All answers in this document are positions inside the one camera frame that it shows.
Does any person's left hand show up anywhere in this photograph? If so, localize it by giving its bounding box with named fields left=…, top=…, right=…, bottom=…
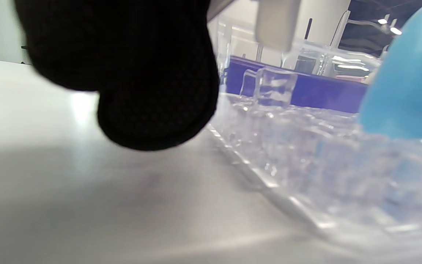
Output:
left=13, top=0, right=221, bottom=152

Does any hand grey controller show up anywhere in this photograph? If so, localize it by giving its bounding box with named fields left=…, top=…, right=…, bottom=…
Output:
left=255, top=0, right=301, bottom=52

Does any pile of clear ice cubes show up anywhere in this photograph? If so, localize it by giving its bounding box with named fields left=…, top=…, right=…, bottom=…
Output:
left=229, top=66, right=422, bottom=224

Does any clear container with blue clips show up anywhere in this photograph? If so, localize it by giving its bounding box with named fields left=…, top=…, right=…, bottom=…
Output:
left=207, top=15, right=422, bottom=257

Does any blue plastic scoop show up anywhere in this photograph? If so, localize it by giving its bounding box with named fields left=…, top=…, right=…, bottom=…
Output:
left=358, top=0, right=422, bottom=144

